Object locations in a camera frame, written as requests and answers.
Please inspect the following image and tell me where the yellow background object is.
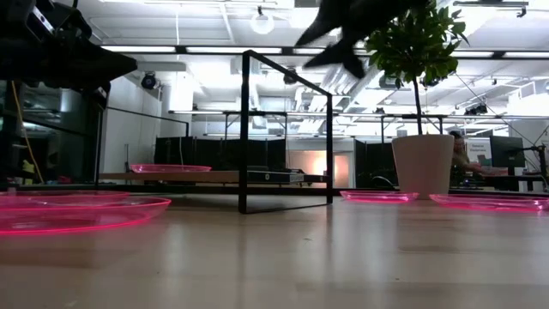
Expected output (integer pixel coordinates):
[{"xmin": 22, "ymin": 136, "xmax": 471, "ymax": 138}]
[{"xmin": 21, "ymin": 158, "xmax": 36, "ymax": 186}]

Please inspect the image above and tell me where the black computer monitor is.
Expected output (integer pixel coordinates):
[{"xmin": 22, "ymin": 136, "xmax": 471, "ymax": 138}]
[{"xmin": 490, "ymin": 135, "xmax": 526, "ymax": 169}]

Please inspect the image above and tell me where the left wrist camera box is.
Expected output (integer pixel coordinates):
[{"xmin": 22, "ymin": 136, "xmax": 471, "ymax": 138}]
[{"xmin": 19, "ymin": 0, "xmax": 94, "ymax": 44}]

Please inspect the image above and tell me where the small green leafy tree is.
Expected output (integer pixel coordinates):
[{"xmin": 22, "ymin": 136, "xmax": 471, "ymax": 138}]
[{"xmin": 365, "ymin": 0, "xmax": 471, "ymax": 136}]

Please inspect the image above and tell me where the round white ceiling lamp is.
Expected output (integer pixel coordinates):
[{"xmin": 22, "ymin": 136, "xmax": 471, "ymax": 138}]
[{"xmin": 250, "ymin": 5, "xmax": 276, "ymax": 36}]

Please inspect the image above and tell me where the black partition panel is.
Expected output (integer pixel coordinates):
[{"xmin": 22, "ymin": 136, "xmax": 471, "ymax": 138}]
[
  {"xmin": 354, "ymin": 138, "xmax": 400, "ymax": 189},
  {"xmin": 154, "ymin": 136, "xmax": 287, "ymax": 172}
]

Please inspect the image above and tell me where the white plant pot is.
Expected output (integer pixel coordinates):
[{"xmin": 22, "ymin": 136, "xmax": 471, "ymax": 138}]
[{"xmin": 391, "ymin": 134, "xmax": 455, "ymax": 201}]

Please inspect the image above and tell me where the person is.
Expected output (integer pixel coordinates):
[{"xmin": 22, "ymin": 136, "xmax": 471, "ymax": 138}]
[{"xmin": 449, "ymin": 130, "xmax": 510, "ymax": 177}]

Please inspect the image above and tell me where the long ceiling light strip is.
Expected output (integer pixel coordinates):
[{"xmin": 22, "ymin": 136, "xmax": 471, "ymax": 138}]
[{"xmin": 100, "ymin": 44, "xmax": 549, "ymax": 60}]

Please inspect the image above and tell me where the background office desk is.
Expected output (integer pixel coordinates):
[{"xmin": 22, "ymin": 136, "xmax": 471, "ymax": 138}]
[{"xmin": 449, "ymin": 170, "xmax": 549, "ymax": 192}]

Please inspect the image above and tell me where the yellow hanging cable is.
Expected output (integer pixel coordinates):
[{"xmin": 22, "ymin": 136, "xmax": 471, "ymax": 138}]
[{"xmin": 10, "ymin": 80, "xmax": 45, "ymax": 185}]

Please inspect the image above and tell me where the black metal shelf wooden board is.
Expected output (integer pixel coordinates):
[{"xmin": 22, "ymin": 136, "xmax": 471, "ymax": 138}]
[{"xmin": 94, "ymin": 49, "xmax": 335, "ymax": 215}]

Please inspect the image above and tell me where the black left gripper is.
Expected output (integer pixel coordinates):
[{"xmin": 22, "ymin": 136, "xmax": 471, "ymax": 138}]
[{"xmin": 25, "ymin": 40, "xmax": 139, "ymax": 109}]

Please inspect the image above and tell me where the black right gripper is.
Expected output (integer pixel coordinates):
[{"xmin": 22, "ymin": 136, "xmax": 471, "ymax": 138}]
[{"xmin": 294, "ymin": 0, "xmax": 430, "ymax": 80}]

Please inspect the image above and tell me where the black flat box white label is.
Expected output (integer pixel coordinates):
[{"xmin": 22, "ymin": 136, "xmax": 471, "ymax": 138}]
[{"xmin": 247, "ymin": 170, "xmax": 306, "ymax": 185}]

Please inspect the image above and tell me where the white printed sign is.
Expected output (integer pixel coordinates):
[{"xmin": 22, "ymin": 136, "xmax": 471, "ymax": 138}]
[{"xmin": 466, "ymin": 136, "xmax": 492, "ymax": 167}]

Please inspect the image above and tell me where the black background metal frame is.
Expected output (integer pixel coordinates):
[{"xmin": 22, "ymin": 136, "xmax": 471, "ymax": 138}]
[{"xmin": 168, "ymin": 109, "xmax": 449, "ymax": 142}]

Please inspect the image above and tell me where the black round ceiling fixture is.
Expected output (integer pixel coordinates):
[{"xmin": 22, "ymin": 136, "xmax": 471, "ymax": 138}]
[
  {"xmin": 140, "ymin": 71, "xmax": 158, "ymax": 91},
  {"xmin": 282, "ymin": 66, "xmax": 299, "ymax": 86}
]

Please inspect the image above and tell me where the pink transparent plastic plate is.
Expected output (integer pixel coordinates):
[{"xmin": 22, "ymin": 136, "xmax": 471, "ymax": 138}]
[
  {"xmin": 340, "ymin": 190, "xmax": 420, "ymax": 204},
  {"xmin": 130, "ymin": 163, "xmax": 213, "ymax": 174},
  {"xmin": 0, "ymin": 196, "xmax": 172, "ymax": 237},
  {"xmin": 0, "ymin": 190, "xmax": 130, "ymax": 200},
  {"xmin": 429, "ymin": 193, "xmax": 549, "ymax": 213}
]

